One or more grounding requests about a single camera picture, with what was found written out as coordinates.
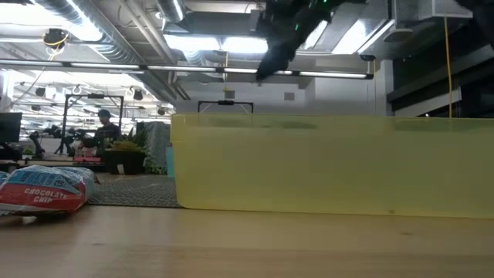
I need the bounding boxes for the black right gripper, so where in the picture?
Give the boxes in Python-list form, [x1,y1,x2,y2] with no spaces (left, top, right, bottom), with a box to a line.
[255,0,348,82]

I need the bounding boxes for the red chocolate chip granola bar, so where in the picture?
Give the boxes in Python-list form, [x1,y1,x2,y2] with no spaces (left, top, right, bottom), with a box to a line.
[0,164,98,216]

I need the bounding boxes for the long linear ceiling light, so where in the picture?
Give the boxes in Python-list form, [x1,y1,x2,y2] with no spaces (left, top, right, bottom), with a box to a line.
[0,59,374,80]

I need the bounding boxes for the yellow translucent plastic bin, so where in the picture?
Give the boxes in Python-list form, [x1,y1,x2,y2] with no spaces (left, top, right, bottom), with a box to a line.
[169,112,494,220]

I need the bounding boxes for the teal plastic bin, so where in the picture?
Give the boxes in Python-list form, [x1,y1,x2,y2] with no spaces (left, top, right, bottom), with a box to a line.
[165,144,175,179]

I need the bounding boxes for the potted succulent plant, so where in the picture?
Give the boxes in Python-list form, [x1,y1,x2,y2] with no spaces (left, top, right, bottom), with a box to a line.
[103,127,167,176]

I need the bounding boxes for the person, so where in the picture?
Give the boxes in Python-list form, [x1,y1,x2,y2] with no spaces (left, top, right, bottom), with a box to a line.
[79,109,123,159]

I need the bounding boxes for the dark grey ribbed mat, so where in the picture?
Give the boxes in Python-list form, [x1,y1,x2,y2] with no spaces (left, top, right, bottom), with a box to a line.
[86,173,182,209]

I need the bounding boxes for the black monitor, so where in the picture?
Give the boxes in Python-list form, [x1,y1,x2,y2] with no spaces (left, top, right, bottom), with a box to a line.
[0,111,23,144]

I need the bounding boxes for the black rig frame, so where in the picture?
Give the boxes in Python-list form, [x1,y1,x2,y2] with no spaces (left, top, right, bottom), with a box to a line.
[57,93,125,155]
[197,100,255,115]

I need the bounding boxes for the yellow hanging cable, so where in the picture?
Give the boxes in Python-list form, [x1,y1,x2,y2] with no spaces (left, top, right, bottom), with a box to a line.
[442,15,453,119]

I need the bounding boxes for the silver ventilation duct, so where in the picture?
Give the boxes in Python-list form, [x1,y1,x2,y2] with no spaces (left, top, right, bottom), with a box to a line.
[34,0,186,103]

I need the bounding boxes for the black yellow cable reel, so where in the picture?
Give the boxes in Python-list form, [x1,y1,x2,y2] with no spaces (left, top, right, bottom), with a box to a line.
[42,27,70,50]

